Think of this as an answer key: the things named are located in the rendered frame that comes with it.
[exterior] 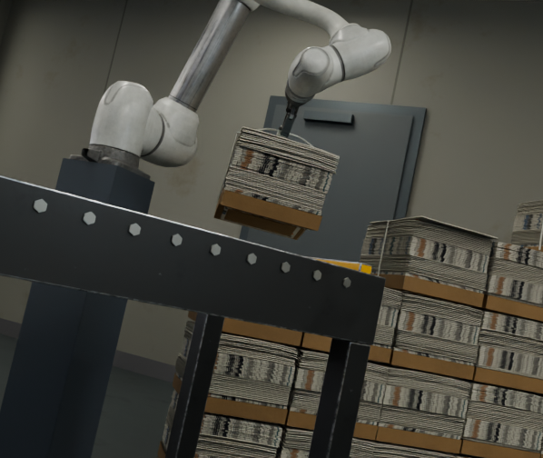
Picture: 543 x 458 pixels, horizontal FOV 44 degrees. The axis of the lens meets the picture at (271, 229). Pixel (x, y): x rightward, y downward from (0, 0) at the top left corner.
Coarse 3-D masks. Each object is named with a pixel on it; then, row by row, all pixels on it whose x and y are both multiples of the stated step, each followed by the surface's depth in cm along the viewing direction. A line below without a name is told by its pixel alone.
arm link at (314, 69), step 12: (312, 48) 171; (324, 48) 177; (300, 60) 171; (312, 60) 170; (324, 60) 171; (336, 60) 176; (300, 72) 172; (312, 72) 170; (324, 72) 171; (336, 72) 176; (300, 84) 176; (312, 84) 174; (324, 84) 176
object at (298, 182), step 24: (240, 144) 186; (264, 144) 187; (288, 144) 188; (240, 168) 188; (264, 168) 188; (288, 168) 189; (312, 168) 190; (336, 168) 190; (240, 192) 188; (264, 192) 189; (288, 192) 190; (312, 192) 190; (264, 216) 189
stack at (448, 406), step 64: (384, 320) 207; (448, 320) 212; (512, 320) 218; (256, 384) 194; (320, 384) 199; (384, 384) 204; (448, 384) 210; (256, 448) 194; (384, 448) 204; (512, 448) 215
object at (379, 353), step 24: (192, 312) 220; (264, 336) 196; (288, 336) 197; (312, 336) 199; (384, 360) 205; (408, 360) 207; (432, 360) 209; (504, 384) 215; (528, 384) 218; (216, 408) 191; (240, 408) 193; (264, 408) 194; (360, 432) 202; (384, 432) 204; (408, 432) 206; (480, 456) 212; (504, 456) 214; (528, 456) 216
